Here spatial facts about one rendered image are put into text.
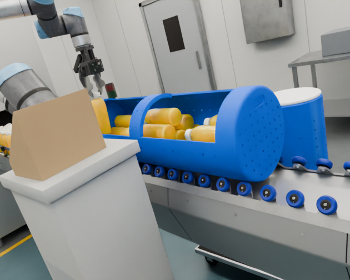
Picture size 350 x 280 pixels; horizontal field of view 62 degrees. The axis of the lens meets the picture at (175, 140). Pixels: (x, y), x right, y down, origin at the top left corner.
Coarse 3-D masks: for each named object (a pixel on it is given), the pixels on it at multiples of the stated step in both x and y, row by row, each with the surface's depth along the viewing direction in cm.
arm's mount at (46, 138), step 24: (72, 96) 83; (24, 120) 73; (48, 120) 78; (72, 120) 83; (96, 120) 89; (24, 144) 74; (48, 144) 78; (72, 144) 83; (96, 144) 89; (24, 168) 80; (48, 168) 78
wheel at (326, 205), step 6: (318, 198) 70; (324, 198) 69; (330, 198) 68; (318, 204) 70; (324, 204) 68; (330, 204) 68; (336, 204) 67; (318, 210) 69; (324, 210) 68; (330, 210) 68; (336, 210) 68
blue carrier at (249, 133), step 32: (160, 96) 111; (192, 96) 110; (224, 96) 102; (256, 96) 82; (224, 128) 78; (256, 128) 83; (160, 160) 104; (192, 160) 91; (224, 160) 81; (256, 160) 84
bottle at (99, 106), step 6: (96, 102) 130; (102, 102) 131; (96, 108) 130; (102, 108) 131; (96, 114) 131; (102, 114) 131; (102, 120) 131; (108, 120) 134; (102, 126) 132; (108, 126) 134; (102, 132) 133; (108, 132) 134
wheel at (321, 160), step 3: (318, 159) 87; (321, 159) 86; (324, 159) 86; (327, 159) 86; (318, 162) 86; (321, 162) 86; (324, 162) 85; (327, 162) 85; (330, 162) 85; (318, 165) 88; (321, 165) 87; (324, 165) 86; (327, 165) 85; (330, 165) 85; (330, 168) 86
